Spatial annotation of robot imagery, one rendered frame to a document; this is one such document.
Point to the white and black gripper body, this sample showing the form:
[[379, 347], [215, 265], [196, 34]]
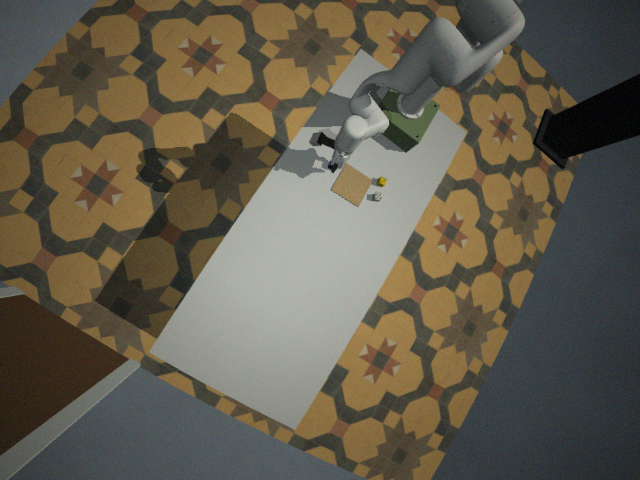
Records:
[[338, 160]]

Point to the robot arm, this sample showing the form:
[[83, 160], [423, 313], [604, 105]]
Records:
[[439, 50]]

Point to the tan flat mat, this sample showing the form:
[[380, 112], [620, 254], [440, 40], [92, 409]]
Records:
[[352, 185]]

